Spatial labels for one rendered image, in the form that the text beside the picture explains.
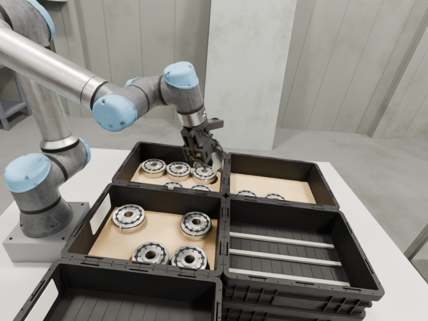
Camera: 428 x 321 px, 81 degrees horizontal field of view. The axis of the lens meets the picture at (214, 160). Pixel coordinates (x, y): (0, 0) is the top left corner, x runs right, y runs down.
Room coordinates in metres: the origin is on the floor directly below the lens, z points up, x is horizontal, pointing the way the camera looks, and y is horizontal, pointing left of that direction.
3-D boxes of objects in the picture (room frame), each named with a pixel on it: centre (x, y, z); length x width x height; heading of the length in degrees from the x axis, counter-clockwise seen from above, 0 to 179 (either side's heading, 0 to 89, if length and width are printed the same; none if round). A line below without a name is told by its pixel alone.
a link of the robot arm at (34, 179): (0.58, 0.54, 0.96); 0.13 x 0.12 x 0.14; 169
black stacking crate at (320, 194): (0.81, -0.25, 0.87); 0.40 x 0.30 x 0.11; 90
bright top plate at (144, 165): (0.88, 0.26, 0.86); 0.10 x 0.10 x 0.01
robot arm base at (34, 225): (0.57, 0.54, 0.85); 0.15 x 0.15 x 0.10
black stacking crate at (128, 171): (0.81, 0.15, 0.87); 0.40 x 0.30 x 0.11; 90
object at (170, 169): (0.88, 0.15, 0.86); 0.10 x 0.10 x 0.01
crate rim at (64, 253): (0.51, 0.15, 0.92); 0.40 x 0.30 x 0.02; 90
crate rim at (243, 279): (0.51, -0.25, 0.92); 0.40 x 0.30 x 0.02; 90
